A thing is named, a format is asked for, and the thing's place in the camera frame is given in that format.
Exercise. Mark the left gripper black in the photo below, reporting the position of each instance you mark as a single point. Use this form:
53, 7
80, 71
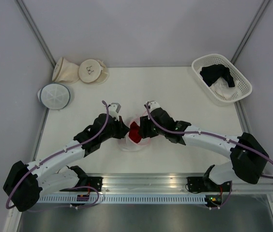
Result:
123, 129

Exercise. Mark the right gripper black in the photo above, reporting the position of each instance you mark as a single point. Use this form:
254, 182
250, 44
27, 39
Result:
144, 123

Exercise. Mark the red bra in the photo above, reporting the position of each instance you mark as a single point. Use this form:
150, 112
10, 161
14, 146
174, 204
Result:
134, 135

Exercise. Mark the pink-trimmed mesh laundry bag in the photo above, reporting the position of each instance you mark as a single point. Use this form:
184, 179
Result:
126, 144

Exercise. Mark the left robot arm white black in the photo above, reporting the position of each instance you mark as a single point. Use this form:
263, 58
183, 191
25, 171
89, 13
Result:
26, 183

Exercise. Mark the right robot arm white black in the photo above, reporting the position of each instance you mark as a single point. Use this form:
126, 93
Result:
247, 158

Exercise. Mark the beige laundry bag bra logo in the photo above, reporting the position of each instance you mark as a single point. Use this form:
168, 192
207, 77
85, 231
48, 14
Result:
93, 72

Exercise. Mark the grey-trimmed mesh laundry bag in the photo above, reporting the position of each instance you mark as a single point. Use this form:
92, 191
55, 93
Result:
55, 96

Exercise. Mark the beige laundry bag left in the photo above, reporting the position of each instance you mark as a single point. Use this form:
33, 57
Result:
65, 72

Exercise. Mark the black garment in basket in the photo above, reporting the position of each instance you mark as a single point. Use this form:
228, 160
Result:
211, 74

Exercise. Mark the white garment in basket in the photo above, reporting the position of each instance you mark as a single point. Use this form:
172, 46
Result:
222, 89

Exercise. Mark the white perforated plastic basket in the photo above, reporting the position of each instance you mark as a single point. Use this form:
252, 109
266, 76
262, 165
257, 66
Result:
212, 59

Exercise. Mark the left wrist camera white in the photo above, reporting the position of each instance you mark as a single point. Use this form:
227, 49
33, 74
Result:
114, 110

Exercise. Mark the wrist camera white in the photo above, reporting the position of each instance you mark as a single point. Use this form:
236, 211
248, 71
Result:
114, 110
152, 105

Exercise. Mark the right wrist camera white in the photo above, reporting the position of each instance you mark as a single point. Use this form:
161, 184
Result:
152, 105

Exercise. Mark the aluminium mounting rail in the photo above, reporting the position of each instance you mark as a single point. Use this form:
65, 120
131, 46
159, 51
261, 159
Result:
169, 184

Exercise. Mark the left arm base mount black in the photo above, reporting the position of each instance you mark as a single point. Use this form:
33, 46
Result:
92, 181

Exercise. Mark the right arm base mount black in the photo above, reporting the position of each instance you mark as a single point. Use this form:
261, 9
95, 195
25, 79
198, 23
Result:
196, 185

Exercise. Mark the white slotted cable duct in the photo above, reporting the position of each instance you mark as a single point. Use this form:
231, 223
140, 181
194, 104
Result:
125, 199

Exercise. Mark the left aluminium frame post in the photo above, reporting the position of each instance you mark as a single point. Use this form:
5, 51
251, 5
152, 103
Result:
35, 30

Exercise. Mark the aluminium frame post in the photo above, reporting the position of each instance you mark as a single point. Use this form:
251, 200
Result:
251, 28
35, 30

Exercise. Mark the right aluminium frame post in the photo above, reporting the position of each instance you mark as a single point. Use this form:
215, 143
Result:
251, 28

